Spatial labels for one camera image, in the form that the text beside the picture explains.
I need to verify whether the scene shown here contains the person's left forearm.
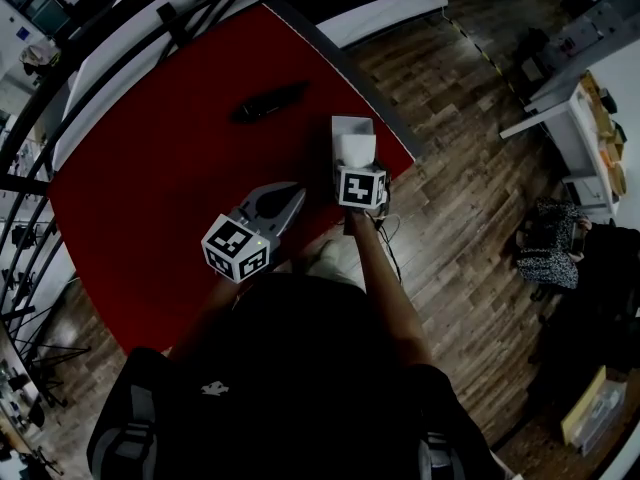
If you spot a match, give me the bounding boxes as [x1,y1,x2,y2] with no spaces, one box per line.
[168,271,242,365]

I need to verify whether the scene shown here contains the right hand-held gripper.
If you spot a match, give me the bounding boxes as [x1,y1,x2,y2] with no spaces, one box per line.
[334,164,393,213]

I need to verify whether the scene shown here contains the grey shoulder strap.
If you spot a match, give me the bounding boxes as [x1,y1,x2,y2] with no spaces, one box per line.
[98,384,160,480]
[418,431,457,480]

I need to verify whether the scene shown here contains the black bin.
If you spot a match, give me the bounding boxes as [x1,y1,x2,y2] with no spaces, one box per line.
[518,26,552,85]

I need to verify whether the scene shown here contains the person's right forearm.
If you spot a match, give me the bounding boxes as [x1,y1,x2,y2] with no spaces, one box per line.
[343,206,435,370]

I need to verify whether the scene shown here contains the white desk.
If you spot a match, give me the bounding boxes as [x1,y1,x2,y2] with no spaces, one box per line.
[498,69,632,215]

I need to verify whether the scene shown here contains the small white box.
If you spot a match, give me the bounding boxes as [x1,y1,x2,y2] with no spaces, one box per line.
[333,132,378,169]

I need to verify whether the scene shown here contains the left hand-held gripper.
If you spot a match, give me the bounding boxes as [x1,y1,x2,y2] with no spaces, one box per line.
[200,181,308,285]

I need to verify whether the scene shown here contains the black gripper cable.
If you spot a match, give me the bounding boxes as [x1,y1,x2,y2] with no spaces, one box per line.
[371,211,404,285]

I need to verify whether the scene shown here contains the person's white shoe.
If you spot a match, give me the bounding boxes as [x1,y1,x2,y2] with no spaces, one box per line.
[304,239,362,285]

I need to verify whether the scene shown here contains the black tripod stand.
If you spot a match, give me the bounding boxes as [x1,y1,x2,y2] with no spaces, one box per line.
[0,306,92,410]

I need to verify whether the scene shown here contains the person's black shirt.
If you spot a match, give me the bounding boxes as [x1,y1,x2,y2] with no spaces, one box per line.
[86,271,502,480]

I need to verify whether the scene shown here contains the white low barrier panel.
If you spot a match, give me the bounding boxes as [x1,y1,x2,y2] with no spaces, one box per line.
[51,0,450,170]

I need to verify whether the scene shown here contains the black metal railing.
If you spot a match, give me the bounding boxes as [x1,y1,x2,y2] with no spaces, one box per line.
[0,0,281,319]

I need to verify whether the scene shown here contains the black remote control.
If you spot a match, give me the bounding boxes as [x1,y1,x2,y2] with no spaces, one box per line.
[229,79,312,125]

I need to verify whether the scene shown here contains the red tablecloth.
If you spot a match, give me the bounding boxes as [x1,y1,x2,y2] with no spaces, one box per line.
[46,2,417,355]

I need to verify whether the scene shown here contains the row of tan containers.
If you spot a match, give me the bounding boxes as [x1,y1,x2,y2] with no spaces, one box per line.
[578,69,630,197]

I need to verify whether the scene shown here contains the black chair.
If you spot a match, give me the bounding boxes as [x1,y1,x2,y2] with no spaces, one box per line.
[524,277,640,410]

